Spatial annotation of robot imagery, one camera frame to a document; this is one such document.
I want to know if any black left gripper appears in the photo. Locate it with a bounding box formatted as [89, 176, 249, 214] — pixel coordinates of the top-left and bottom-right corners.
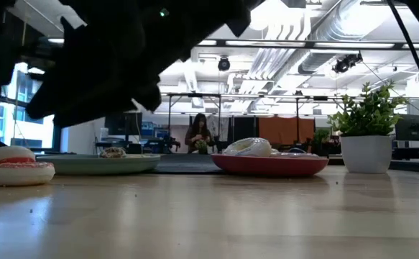
[25, 0, 267, 129]

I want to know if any small chocolate drizzle donut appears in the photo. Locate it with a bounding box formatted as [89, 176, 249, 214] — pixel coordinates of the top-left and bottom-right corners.
[98, 146, 127, 159]

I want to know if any blue-grey plate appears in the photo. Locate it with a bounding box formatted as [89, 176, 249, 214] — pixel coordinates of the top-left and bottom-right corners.
[35, 153, 162, 176]

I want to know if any small pink donut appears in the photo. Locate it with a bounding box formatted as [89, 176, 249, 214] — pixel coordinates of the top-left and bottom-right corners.
[0, 161, 56, 187]

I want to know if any small orange donut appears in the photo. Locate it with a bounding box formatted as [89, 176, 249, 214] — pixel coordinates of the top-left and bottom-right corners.
[0, 145, 37, 181]

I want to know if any large white iced donut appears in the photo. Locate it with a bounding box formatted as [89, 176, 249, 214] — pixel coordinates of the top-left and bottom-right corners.
[223, 137, 273, 158]

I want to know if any pink plate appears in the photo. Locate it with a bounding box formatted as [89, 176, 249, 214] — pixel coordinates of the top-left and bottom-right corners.
[211, 153, 330, 178]

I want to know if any large pink iced donut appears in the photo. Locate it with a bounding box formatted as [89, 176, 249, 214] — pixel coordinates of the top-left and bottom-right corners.
[270, 151, 321, 160]

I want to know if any black computer monitor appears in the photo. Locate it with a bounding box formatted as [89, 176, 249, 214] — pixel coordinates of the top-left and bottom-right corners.
[103, 112, 144, 137]
[395, 114, 419, 142]

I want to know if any person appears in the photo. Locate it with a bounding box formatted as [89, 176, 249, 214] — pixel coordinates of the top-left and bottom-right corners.
[184, 113, 213, 155]

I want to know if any dark round woven placemat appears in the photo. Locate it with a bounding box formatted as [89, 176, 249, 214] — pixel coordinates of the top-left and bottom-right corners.
[151, 153, 231, 176]

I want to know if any small green background plant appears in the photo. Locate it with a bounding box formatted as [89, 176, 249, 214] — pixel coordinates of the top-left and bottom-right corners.
[194, 139, 209, 155]

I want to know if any large window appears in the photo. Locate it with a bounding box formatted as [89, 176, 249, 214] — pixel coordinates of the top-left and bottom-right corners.
[0, 63, 63, 149]

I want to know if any black ceiling speaker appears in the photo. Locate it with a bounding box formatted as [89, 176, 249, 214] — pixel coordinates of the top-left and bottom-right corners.
[217, 56, 231, 72]

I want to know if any black partition screen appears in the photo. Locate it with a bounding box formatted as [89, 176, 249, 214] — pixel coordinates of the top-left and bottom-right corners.
[232, 115, 259, 152]

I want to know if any orange partition screen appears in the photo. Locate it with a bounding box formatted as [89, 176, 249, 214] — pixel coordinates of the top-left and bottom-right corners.
[258, 117, 316, 147]

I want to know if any overhead light bar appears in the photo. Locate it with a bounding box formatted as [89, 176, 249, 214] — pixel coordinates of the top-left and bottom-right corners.
[194, 38, 419, 50]

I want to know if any black ceiling spotlight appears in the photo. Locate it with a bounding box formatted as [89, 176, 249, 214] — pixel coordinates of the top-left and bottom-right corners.
[331, 53, 364, 75]

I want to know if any green plant in white pot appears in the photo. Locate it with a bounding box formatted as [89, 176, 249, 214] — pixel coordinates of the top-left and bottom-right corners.
[326, 81, 410, 175]

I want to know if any black background rig frame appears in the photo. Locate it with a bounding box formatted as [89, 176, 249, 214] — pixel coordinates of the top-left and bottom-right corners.
[158, 92, 339, 152]

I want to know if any silver ventilation duct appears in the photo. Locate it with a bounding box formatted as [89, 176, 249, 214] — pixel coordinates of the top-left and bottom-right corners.
[298, 0, 386, 75]

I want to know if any thin black cable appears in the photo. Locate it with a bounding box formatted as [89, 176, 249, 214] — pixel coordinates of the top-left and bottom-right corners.
[387, 0, 419, 113]

